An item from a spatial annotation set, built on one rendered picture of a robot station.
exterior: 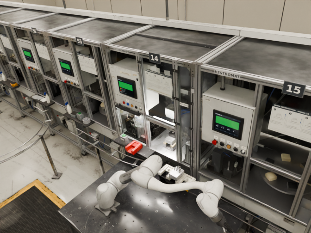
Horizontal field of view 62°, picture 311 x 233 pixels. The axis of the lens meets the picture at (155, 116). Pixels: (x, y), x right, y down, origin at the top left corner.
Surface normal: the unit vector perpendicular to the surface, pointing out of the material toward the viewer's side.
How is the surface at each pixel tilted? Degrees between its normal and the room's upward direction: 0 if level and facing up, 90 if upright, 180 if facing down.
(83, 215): 0
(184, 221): 0
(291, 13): 90
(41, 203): 0
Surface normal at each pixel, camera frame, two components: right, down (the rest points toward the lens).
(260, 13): -0.63, 0.47
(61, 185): -0.07, -0.83
